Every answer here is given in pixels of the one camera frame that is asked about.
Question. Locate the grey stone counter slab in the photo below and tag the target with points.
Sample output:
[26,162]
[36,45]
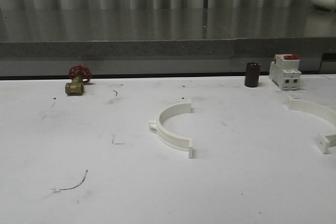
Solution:
[206,33]

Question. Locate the white circuit breaker red switch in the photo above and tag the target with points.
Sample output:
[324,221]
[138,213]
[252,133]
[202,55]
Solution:
[284,71]

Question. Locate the white half-ring pipe clamp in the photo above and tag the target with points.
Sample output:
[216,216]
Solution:
[182,143]

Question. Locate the dark brown cylindrical coupling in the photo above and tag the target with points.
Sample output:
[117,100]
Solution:
[252,74]

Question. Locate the brass valve red handwheel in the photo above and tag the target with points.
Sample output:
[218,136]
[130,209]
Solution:
[79,75]

